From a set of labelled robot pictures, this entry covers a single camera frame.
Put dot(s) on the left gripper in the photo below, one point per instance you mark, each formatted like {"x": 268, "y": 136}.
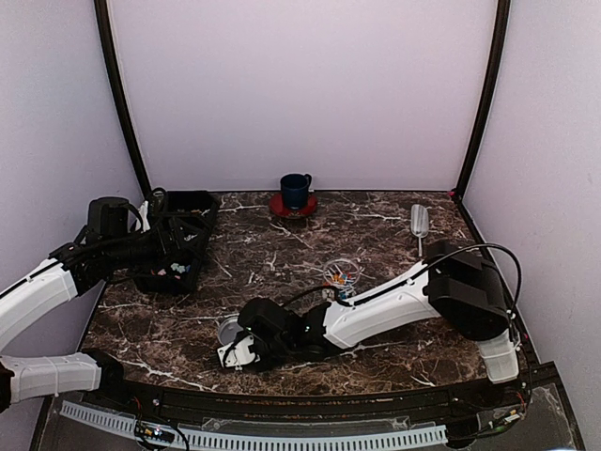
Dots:
{"x": 177, "y": 245}

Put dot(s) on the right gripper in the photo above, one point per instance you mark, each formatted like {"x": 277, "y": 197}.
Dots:
{"x": 263, "y": 367}

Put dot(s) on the black three-compartment candy bin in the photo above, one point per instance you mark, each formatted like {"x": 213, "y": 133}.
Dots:
{"x": 178, "y": 274}

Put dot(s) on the round metal lid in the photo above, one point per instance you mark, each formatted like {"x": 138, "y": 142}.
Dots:
{"x": 228, "y": 330}

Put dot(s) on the clear plastic cup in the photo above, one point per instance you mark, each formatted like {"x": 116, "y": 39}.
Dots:
{"x": 344, "y": 274}

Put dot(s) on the metal scoop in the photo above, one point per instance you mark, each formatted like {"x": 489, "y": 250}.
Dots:
{"x": 419, "y": 225}

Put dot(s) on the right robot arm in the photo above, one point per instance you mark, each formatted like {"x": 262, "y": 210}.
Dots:
{"x": 451, "y": 283}

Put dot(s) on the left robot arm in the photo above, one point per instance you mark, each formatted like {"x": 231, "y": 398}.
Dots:
{"x": 109, "y": 242}

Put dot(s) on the dark blue mug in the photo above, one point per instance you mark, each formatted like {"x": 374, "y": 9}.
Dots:
{"x": 294, "y": 190}

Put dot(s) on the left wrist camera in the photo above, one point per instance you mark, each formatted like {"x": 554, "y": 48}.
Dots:
{"x": 151, "y": 209}

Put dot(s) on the white slotted cable duct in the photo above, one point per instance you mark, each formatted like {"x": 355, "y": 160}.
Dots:
{"x": 226, "y": 434}

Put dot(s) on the left black frame post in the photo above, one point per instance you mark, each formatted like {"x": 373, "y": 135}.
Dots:
{"x": 109, "y": 53}

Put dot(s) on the black frame post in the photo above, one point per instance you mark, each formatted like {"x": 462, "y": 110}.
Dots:
{"x": 486, "y": 98}
{"x": 109, "y": 53}

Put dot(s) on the black front rail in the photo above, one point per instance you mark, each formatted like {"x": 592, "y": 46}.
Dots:
{"x": 438, "y": 402}

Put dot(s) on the right black frame post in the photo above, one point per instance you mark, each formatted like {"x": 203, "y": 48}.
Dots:
{"x": 486, "y": 98}

